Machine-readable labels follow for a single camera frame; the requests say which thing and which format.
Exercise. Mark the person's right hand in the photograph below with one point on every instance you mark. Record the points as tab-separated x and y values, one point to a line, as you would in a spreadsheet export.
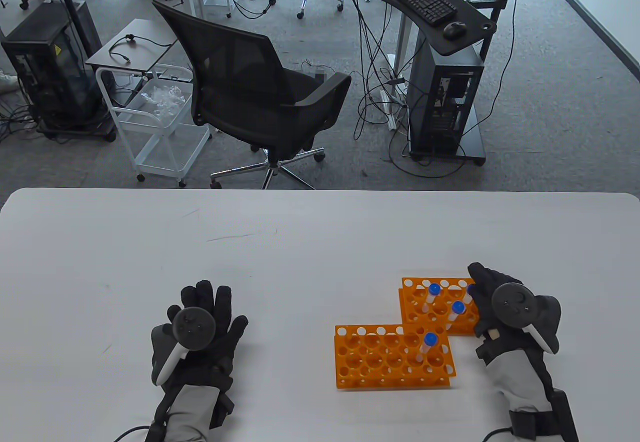
482	302

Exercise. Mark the person's left hand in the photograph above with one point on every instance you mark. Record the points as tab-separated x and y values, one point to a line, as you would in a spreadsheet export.
229	334

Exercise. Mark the blue capped test tube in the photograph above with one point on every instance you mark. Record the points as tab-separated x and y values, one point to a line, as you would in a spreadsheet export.
457	307
434	289
428	342
470	290

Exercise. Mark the orange test tube rack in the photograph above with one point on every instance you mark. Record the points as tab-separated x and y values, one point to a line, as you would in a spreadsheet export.
370	362
440	323

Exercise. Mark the person's right forearm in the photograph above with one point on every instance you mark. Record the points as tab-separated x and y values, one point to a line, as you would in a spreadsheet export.
520	382

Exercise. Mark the person's left forearm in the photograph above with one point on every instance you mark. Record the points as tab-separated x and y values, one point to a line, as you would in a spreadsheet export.
187	412

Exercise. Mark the black round hand tracker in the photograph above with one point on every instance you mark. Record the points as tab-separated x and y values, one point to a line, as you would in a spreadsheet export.
515	304
194	329

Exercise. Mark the black computer tower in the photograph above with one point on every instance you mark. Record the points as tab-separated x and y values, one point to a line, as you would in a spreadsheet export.
425	92

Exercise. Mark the clear plastic bags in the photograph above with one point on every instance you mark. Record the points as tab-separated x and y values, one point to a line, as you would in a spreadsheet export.
162	98

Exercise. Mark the black mesh office chair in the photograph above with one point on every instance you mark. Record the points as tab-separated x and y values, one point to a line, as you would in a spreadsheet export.
240	72

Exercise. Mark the black computer mouse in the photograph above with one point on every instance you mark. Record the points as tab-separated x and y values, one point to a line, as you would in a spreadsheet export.
454	29

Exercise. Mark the black rolling workstation stand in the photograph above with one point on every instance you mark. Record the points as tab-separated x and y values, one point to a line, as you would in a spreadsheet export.
470	17

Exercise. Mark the grey side table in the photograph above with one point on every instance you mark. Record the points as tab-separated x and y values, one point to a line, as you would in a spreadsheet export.
145	55

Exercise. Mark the black glass computer cabinet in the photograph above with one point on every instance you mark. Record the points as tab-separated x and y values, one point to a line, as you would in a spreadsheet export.
45	62

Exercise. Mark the black stand pole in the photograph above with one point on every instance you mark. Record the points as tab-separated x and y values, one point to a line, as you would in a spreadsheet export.
65	2

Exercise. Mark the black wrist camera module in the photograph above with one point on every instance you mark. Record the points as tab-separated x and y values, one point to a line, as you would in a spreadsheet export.
222	412
550	422

